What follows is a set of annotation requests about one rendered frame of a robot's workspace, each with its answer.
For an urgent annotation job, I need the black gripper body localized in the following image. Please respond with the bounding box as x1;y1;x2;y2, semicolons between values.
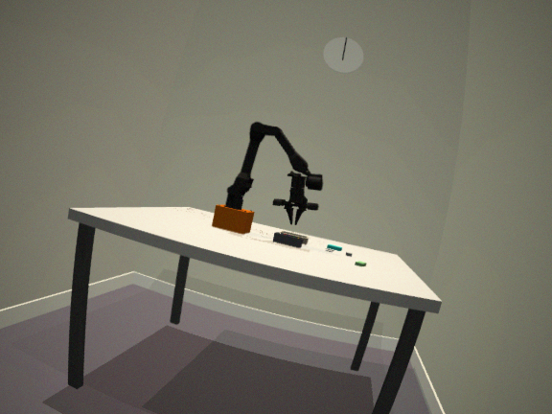
273;188;319;211

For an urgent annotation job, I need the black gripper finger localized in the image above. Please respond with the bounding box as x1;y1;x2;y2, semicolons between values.
284;207;294;224
295;209;307;225

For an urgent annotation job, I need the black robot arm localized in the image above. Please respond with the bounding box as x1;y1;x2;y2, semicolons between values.
224;122;323;210

